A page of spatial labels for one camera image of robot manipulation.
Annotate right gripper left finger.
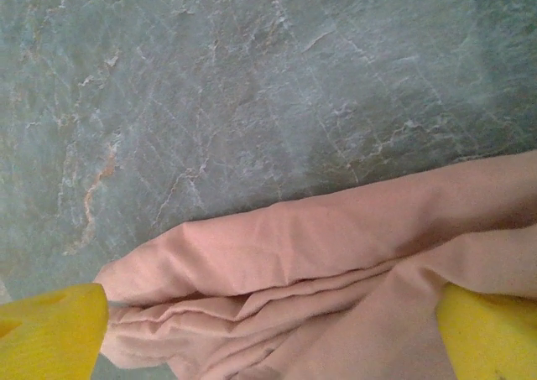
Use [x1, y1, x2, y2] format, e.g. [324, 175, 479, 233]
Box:
[0, 283, 109, 380]

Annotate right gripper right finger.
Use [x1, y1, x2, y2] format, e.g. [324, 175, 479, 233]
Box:
[437, 282, 537, 380]

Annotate pink shorts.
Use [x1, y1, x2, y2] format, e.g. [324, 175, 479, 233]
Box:
[92, 148, 537, 380]

